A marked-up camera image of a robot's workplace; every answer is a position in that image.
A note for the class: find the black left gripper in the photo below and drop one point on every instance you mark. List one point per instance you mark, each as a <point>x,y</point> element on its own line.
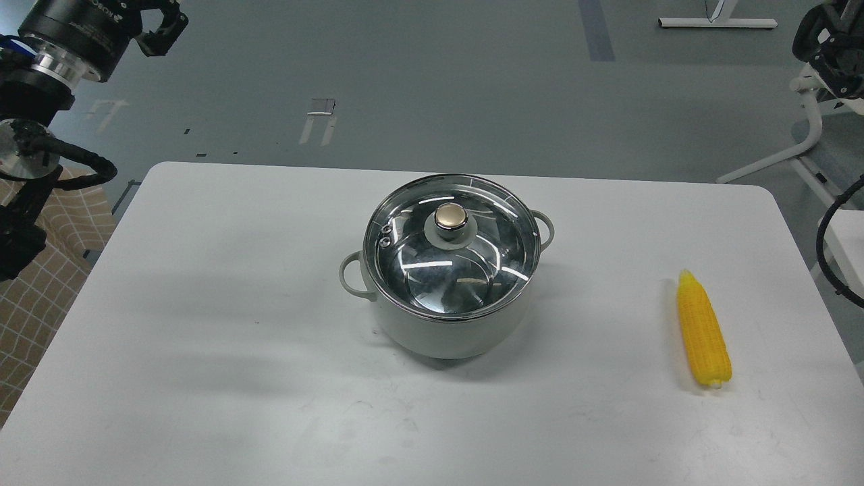
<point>154,25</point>

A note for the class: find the glass pot lid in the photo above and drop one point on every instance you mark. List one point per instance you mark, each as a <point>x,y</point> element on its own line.
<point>453,247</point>

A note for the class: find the yellow corn cob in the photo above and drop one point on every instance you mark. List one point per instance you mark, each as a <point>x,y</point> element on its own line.
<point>704,344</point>

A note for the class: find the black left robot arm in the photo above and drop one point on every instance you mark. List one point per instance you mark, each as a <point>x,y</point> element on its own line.
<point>58,44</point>

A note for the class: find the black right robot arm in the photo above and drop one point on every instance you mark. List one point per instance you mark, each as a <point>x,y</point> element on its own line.
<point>829,40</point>

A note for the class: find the pale green cooking pot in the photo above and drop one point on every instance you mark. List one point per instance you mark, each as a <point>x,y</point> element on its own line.
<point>442,340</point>

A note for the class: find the beige checkered cloth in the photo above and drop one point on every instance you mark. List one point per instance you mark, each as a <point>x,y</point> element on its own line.
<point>35,303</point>

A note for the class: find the white desk foot bar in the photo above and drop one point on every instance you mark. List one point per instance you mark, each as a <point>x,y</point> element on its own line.
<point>720,17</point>

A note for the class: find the white side table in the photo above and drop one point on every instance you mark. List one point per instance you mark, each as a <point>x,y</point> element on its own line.
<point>844,239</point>

